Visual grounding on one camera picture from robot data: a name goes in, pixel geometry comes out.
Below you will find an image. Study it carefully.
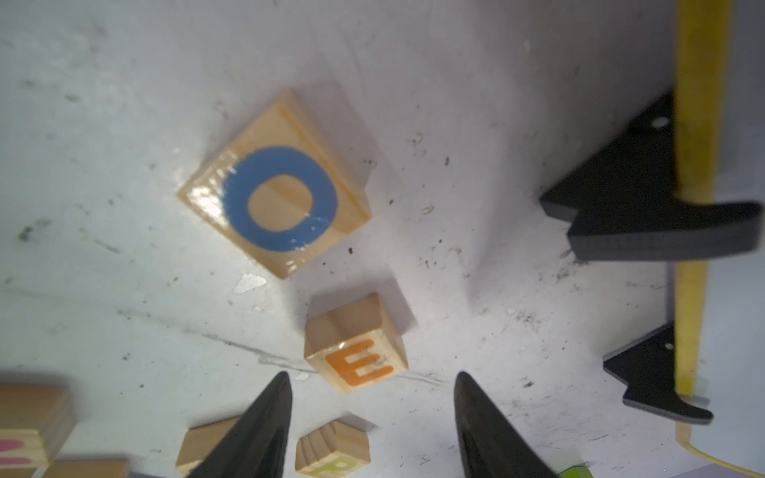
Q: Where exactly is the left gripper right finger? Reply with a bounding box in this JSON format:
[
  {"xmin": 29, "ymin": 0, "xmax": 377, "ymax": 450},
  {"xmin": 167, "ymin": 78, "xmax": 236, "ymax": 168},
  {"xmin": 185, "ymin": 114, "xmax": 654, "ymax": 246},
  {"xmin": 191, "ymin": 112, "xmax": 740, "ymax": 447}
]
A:
[{"xmin": 454, "ymin": 372, "xmax": 556, "ymax": 478}]

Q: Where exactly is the black whiteboard foot left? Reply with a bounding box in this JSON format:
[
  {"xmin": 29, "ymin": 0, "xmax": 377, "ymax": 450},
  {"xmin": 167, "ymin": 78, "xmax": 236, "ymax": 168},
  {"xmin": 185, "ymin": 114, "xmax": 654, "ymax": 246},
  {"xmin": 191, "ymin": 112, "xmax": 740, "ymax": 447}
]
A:
[{"xmin": 539, "ymin": 91, "xmax": 764, "ymax": 262}]

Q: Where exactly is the whiteboard with PEAR text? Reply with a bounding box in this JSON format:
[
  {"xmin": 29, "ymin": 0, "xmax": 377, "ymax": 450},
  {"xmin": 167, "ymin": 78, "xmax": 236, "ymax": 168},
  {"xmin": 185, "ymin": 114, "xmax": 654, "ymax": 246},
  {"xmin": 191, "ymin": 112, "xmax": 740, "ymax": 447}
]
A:
[{"xmin": 675, "ymin": 1, "xmax": 764, "ymax": 477}]

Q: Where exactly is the wooden E letter block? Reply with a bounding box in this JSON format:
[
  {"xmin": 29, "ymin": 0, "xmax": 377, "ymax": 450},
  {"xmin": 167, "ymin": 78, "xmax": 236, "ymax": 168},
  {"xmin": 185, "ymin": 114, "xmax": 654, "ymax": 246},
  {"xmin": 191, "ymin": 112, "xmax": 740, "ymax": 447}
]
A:
[{"xmin": 304, "ymin": 293, "xmax": 408, "ymax": 394}]

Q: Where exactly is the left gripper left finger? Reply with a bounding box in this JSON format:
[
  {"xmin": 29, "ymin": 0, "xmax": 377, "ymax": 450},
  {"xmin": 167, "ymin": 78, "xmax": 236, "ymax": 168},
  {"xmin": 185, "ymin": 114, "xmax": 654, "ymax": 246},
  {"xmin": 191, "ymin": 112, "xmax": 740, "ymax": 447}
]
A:
[{"xmin": 189, "ymin": 372, "xmax": 293, "ymax": 478}]

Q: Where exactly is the wooden F letter block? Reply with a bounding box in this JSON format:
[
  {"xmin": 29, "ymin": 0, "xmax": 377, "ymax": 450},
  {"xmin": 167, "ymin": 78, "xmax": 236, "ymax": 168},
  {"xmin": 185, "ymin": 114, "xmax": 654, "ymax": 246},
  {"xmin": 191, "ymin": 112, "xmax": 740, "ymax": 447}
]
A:
[{"xmin": 175, "ymin": 416, "xmax": 240, "ymax": 476}]

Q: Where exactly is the black whiteboard foot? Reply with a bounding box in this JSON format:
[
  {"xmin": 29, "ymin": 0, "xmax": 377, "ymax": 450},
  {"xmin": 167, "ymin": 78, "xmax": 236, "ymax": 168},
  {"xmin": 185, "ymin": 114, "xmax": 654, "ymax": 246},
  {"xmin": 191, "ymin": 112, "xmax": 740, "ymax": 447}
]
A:
[
  {"xmin": 539, "ymin": 91, "xmax": 764, "ymax": 262},
  {"xmin": 603, "ymin": 322, "xmax": 713, "ymax": 425}
]

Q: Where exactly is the green N letter block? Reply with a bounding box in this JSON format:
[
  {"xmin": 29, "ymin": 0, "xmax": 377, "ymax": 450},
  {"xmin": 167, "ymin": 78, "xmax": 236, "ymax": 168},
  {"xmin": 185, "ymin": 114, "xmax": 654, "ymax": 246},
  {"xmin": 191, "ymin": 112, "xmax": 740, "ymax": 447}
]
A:
[{"xmin": 558, "ymin": 464, "xmax": 594, "ymax": 478}]

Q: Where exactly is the large wooden O block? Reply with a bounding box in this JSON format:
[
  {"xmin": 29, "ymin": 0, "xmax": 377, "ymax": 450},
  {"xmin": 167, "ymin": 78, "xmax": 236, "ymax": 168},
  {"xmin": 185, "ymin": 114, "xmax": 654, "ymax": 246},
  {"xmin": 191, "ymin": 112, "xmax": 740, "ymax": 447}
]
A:
[{"xmin": 177, "ymin": 90, "xmax": 372, "ymax": 279}]

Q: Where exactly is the black whiteboard foot right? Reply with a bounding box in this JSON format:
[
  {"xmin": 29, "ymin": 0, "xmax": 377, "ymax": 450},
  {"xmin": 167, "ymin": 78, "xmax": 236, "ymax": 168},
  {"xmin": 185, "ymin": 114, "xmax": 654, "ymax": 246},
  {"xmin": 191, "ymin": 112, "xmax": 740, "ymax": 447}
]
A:
[{"xmin": 603, "ymin": 322, "xmax": 713, "ymax": 425}]

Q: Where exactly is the red B letter block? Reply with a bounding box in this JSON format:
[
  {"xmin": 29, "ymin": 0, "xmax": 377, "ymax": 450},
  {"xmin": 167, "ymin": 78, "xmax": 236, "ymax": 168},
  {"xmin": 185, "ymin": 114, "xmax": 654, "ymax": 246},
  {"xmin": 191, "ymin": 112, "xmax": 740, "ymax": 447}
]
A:
[{"xmin": 1, "ymin": 384, "xmax": 77, "ymax": 470}]

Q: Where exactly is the wooden P letter block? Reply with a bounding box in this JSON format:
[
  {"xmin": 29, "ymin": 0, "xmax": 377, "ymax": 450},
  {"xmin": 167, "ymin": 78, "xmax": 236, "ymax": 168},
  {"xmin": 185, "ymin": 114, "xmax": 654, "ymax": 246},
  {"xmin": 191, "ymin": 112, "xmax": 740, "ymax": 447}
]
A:
[{"xmin": 295, "ymin": 420, "xmax": 372, "ymax": 477}]

